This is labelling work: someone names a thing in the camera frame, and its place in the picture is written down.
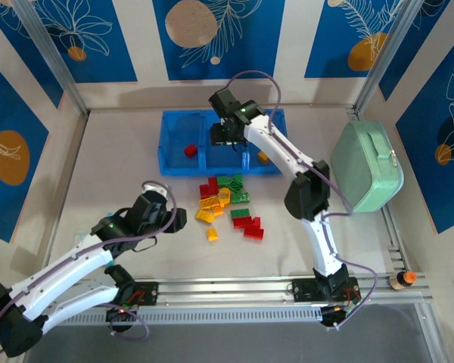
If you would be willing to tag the small bottle with orange cap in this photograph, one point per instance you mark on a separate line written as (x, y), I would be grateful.
(397, 281)

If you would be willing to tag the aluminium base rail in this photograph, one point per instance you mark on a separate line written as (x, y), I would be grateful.
(231, 289)

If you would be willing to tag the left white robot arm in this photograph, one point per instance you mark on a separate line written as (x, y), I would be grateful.
(60, 272)

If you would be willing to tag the blue three-compartment bin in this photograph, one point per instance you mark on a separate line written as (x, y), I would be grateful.
(178, 132)

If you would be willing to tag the orange round lego piece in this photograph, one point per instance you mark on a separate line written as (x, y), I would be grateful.
(224, 196)

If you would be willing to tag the small red lego brick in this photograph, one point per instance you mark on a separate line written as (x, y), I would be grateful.
(256, 222)
(190, 150)

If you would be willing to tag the aluminium side rail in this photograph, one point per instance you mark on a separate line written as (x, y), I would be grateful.
(77, 143)
(395, 253)

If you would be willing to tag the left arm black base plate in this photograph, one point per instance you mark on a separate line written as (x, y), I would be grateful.
(149, 293)

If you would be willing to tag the orange lego brick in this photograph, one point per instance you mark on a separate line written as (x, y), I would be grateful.
(217, 211)
(263, 157)

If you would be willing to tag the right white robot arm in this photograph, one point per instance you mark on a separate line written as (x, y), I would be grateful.
(272, 140)

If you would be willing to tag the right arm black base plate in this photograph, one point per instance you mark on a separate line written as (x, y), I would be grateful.
(304, 291)

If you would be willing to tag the small yellow lego brick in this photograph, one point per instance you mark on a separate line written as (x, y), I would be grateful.
(212, 234)

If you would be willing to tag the aluminium frame post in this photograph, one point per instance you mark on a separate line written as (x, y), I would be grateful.
(50, 49)
(389, 49)

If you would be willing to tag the mint green zipper case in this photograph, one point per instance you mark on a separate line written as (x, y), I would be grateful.
(363, 170)

